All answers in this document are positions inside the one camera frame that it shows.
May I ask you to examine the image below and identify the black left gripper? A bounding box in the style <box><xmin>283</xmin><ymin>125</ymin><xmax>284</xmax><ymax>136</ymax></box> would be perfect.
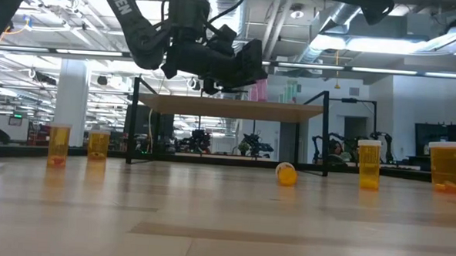
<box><xmin>160</xmin><ymin>34</ymin><xmax>270</xmax><ymax>98</ymax></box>

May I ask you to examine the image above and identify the small orange medicine bottle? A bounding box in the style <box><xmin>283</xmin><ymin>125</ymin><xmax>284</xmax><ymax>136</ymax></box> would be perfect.
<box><xmin>274</xmin><ymin>161</ymin><xmax>300</xmax><ymax>188</ymax></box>
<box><xmin>356</xmin><ymin>138</ymin><xmax>382</xmax><ymax>192</ymax></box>
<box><xmin>47</xmin><ymin>122</ymin><xmax>72</xmax><ymax>168</ymax></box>

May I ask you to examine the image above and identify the wide orange medicine bottle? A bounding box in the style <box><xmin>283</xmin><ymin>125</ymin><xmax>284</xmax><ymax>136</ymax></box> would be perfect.
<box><xmin>426</xmin><ymin>140</ymin><xmax>456</xmax><ymax>196</ymax></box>
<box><xmin>86</xmin><ymin>128</ymin><xmax>112</xmax><ymax>162</ymax></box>

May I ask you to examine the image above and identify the person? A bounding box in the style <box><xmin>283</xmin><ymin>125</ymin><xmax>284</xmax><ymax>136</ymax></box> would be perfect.
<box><xmin>329</xmin><ymin>140</ymin><xmax>346</xmax><ymax>165</ymax></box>

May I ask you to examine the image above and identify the grey door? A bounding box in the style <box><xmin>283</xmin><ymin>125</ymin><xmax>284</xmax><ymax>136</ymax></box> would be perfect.
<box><xmin>342</xmin><ymin>116</ymin><xmax>368</xmax><ymax>153</ymax></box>

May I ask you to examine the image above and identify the black cabinet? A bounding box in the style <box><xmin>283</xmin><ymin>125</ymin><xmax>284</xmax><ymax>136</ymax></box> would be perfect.
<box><xmin>413</xmin><ymin>120</ymin><xmax>456</xmax><ymax>170</ymax></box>

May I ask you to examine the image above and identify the long light strip bar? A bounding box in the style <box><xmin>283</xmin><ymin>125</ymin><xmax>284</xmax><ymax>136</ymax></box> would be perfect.
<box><xmin>0</xmin><ymin>44</ymin><xmax>456</xmax><ymax>79</ymax></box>

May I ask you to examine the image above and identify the white building pillar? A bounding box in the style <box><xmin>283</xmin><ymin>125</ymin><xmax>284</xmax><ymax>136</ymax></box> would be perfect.
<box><xmin>52</xmin><ymin>57</ymin><xmax>92</xmax><ymax>148</ymax></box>

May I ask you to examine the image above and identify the black ceiling track light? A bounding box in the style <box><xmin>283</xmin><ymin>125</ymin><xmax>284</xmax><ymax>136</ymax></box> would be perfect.
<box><xmin>32</xmin><ymin>71</ymin><xmax>58</xmax><ymax>86</ymax></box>

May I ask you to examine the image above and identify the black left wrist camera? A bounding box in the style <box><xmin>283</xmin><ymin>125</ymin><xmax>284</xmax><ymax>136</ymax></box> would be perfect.
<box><xmin>210</xmin><ymin>23</ymin><xmax>240</xmax><ymax>56</ymax></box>

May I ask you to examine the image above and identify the wooden shelf with black frame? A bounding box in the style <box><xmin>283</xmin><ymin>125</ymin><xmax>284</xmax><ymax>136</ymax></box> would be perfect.
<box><xmin>125</xmin><ymin>76</ymin><xmax>334</xmax><ymax>178</ymax></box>

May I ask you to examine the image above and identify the silver spiral air duct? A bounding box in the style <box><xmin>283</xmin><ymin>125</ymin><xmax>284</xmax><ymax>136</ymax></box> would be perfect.
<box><xmin>205</xmin><ymin>0</ymin><xmax>252</xmax><ymax>41</ymax></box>
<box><xmin>292</xmin><ymin>0</ymin><xmax>357</xmax><ymax>69</ymax></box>

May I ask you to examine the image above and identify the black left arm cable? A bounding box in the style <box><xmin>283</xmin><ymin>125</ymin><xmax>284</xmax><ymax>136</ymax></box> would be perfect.
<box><xmin>159</xmin><ymin>0</ymin><xmax>246</xmax><ymax>33</ymax></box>

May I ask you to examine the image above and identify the yellow hanging cord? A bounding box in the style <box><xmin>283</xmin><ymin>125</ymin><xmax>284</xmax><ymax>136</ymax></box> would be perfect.
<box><xmin>332</xmin><ymin>49</ymin><xmax>343</xmax><ymax>90</ymax></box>

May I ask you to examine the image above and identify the black aluminium base frame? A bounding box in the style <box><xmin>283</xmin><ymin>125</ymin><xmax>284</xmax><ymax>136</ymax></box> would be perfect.
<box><xmin>325</xmin><ymin>163</ymin><xmax>456</xmax><ymax>184</ymax></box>
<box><xmin>0</xmin><ymin>143</ymin><xmax>130</xmax><ymax>165</ymax></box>

